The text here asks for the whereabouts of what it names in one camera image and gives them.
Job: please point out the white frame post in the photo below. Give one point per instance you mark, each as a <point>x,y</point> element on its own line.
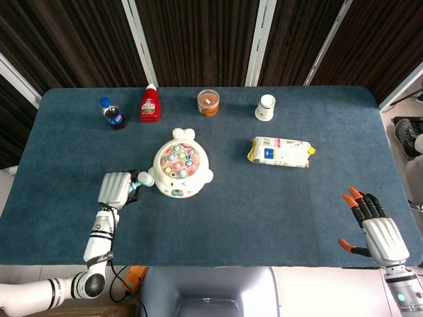
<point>401,86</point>
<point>140,43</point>
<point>261,43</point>
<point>327,43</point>
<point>20,81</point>

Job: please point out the cola bottle with blue cap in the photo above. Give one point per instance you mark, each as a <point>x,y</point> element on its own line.
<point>114,115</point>

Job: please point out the mint green toy hammer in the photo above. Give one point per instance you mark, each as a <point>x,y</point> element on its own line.
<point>145,179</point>

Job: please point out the grey robot torso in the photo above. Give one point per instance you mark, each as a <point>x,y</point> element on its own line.
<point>211,287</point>

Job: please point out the red ketchup squeeze bottle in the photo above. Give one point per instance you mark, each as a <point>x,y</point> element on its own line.
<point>150,105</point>

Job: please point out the dark grey sneaker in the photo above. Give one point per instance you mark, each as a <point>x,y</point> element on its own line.
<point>406,138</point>

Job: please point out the upside-down white paper cup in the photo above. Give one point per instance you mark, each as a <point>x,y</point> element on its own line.
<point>265,109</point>

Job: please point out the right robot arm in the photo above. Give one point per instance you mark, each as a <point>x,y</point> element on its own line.
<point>403,287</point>

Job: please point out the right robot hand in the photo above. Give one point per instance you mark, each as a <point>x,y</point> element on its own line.
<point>385,237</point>

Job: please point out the orange device under table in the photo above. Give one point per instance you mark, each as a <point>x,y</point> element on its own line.
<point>135,279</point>

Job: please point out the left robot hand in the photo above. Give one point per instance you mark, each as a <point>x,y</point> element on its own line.
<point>114,190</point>

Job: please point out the clear jar of orange snacks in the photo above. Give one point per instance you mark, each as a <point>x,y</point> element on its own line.
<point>208,104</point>

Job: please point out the white and yellow snack packet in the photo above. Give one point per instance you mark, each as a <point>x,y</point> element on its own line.
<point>281,153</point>

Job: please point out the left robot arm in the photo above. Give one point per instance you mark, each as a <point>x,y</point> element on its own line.
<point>99,237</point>

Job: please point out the blue table cloth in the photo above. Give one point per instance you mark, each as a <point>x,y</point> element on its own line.
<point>231,224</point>

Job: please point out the white seal whack toy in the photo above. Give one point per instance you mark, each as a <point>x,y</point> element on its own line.
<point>180,165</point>

